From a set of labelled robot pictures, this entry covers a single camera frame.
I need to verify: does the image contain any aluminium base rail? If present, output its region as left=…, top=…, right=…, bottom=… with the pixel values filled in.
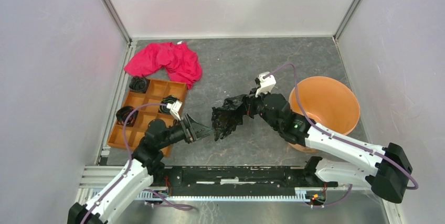
left=76, top=163, right=369, bottom=204

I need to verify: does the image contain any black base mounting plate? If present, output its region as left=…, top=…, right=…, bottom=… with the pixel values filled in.
left=152, top=166, right=338, bottom=196

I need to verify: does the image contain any left aluminium corner post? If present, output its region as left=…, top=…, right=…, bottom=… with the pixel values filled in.
left=101, top=0, right=132, bottom=44

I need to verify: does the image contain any red cloth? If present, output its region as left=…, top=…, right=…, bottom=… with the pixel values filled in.
left=123, top=42, right=203, bottom=89

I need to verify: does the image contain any black bag roll right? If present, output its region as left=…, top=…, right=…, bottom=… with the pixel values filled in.
left=158, top=95, right=179, bottom=114

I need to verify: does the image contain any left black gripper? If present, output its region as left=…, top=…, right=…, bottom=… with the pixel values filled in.
left=158, top=112, right=215, bottom=149

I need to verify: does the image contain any orange trash bin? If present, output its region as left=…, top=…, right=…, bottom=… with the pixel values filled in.
left=298, top=76, right=360, bottom=135

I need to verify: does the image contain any black trash bag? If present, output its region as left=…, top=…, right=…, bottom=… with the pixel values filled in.
left=211, top=94, right=248, bottom=141

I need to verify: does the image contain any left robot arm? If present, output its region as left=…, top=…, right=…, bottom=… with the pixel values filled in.
left=67, top=114, right=213, bottom=223

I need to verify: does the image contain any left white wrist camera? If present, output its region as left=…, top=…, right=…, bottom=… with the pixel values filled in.
left=167, top=100, right=183, bottom=121

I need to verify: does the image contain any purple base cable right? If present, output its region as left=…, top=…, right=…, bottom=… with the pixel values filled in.
left=311, top=184, right=354, bottom=209

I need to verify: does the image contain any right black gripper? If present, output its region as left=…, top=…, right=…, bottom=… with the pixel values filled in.
left=241, top=86, right=280, bottom=131

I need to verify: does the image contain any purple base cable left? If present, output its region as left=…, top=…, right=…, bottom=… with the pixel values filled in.
left=141, top=187, right=197, bottom=211

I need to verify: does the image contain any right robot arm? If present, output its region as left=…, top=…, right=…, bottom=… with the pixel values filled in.
left=243, top=93, right=418, bottom=204

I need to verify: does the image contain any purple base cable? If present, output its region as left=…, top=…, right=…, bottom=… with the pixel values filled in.
left=311, top=184, right=354, bottom=209
left=141, top=187, right=197, bottom=211

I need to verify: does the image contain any black bag roll left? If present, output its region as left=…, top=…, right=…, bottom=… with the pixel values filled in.
left=115, top=105, right=138, bottom=127

